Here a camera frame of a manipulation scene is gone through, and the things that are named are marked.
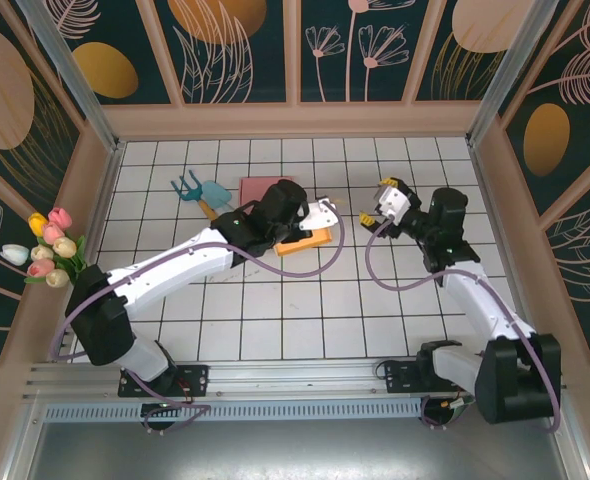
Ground pink paper box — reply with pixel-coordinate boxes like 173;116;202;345
238;175;296;207

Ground yellow paper box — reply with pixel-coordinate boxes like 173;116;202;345
273;197;334;259

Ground light blue toy shovel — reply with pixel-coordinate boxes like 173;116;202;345
202;180;236;211

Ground green tulip leaves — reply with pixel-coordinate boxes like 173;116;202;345
62;235;90;289

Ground grey metal sheet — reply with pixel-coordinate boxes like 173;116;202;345
24;419;590;480

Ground white artificial tulip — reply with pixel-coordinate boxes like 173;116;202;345
0;243;29;266

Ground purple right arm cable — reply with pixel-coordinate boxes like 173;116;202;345
364;219;564;434

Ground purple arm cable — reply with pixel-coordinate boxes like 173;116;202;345
364;219;564;434
49;199;346;437

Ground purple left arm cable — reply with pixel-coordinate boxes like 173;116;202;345
49;199;346;437

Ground teal toy rake orange handle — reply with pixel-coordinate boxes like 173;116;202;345
171;170;222;221

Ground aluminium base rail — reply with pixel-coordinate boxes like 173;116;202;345
22;354;569;404

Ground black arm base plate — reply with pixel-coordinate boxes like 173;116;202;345
383;359;476;396
118;362;210;399

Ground aluminium frame post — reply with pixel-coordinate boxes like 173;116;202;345
467;0;559;146
17;0;126;151

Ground multicolour wire bundle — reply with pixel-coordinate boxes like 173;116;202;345
442;382;477;416

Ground aluminium side rail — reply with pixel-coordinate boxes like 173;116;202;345
49;142;126;361

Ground red black wire bundle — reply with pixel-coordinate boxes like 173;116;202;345
174;377;196;406

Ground grey slotted cable duct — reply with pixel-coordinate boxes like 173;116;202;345
42;402;426;422

